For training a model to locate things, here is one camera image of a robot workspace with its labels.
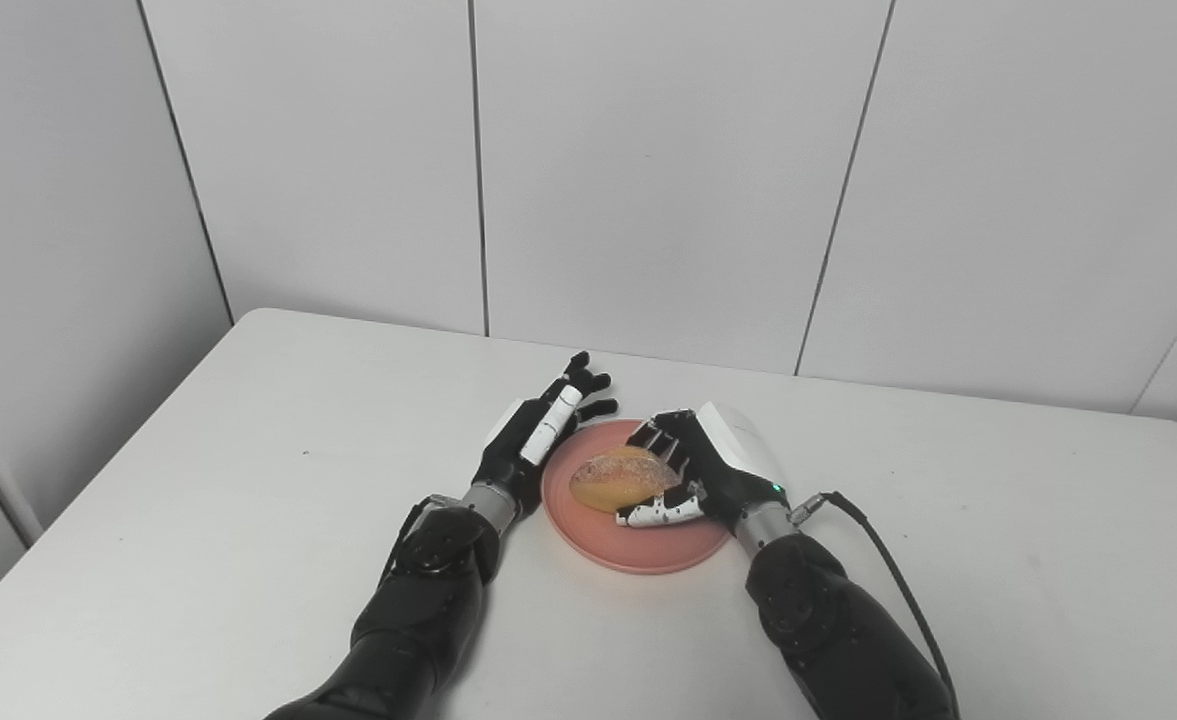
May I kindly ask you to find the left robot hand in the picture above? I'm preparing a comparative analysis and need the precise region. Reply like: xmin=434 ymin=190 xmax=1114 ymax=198
xmin=471 ymin=351 xmax=620 ymax=517

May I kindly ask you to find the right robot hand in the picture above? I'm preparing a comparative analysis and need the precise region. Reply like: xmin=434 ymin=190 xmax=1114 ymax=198
xmin=615 ymin=401 xmax=790 ymax=529

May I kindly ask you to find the golden bread roll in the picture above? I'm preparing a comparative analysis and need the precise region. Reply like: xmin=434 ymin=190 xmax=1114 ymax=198
xmin=569 ymin=446 xmax=682 ymax=515

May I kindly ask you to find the pink round plate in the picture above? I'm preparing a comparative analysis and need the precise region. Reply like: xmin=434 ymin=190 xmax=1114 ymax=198
xmin=540 ymin=419 xmax=734 ymax=576

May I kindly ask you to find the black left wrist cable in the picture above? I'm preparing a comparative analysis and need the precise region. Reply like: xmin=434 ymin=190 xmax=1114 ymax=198
xmin=378 ymin=495 xmax=434 ymax=591

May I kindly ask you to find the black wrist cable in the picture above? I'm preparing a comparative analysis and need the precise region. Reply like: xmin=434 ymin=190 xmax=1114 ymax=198
xmin=790 ymin=490 xmax=961 ymax=720
xmin=378 ymin=495 xmax=434 ymax=591

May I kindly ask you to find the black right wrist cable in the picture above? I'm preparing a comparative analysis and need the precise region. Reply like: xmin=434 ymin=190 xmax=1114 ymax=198
xmin=790 ymin=490 xmax=961 ymax=720

